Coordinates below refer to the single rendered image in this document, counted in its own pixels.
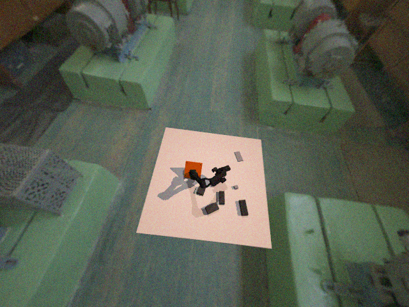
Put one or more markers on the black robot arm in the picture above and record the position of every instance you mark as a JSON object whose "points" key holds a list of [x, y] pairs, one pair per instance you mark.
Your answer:
{"points": [[221, 172]]}

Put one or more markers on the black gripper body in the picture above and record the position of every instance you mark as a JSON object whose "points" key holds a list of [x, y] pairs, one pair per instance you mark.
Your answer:
{"points": [[222, 180]]}

